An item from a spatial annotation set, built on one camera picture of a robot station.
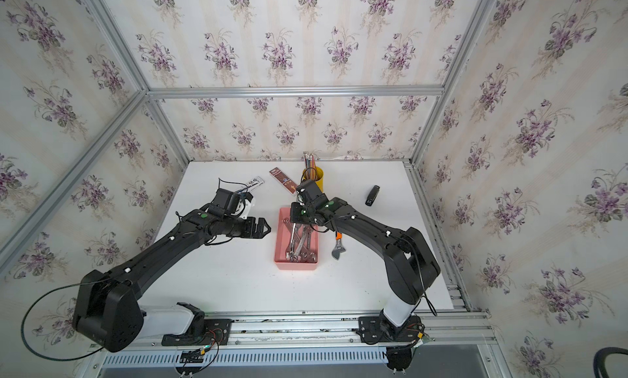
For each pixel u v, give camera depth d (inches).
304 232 37.4
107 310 15.6
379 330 26.0
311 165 39.8
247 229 28.8
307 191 25.6
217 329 28.8
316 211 25.4
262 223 29.7
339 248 35.6
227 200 25.6
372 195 41.5
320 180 40.5
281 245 35.6
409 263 17.7
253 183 43.4
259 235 28.8
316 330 29.4
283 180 43.7
